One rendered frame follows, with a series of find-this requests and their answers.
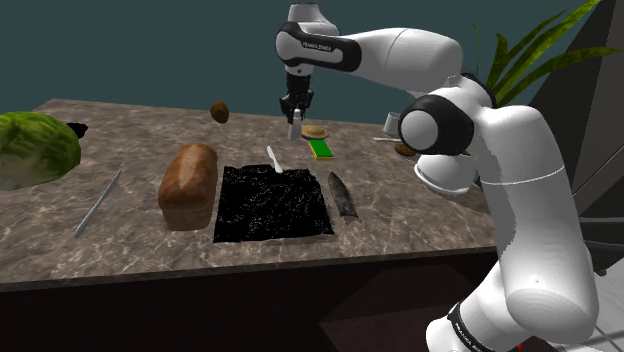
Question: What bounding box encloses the silver table knife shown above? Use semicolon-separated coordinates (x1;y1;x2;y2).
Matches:
73;168;124;240

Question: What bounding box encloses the brown bread loaf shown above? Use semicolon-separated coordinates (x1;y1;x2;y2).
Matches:
157;142;220;232

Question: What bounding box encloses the green potted plant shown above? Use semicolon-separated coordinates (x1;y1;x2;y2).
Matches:
462;0;621;109

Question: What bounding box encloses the white cup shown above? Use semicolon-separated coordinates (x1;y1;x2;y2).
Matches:
382;111;404;138

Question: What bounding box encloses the black speckled square mat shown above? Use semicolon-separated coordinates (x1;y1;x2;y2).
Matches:
212;164;337;244

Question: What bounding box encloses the white salt shaker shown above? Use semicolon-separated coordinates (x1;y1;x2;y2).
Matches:
287;108;304;142

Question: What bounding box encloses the brown potato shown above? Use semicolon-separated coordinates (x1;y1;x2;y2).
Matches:
209;100;231;125

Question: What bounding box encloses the green lettuce head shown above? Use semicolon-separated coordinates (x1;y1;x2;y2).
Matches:
0;110;83;192

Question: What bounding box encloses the white butter knife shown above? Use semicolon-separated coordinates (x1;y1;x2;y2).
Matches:
265;145;285;175

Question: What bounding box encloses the dark grey spatula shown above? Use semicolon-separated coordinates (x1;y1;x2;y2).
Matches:
326;170;360;220

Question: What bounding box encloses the green yellow sponge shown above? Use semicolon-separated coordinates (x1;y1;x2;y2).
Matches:
308;139;335;161

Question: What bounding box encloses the tan round bread bun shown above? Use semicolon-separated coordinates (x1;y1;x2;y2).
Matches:
300;124;330;142

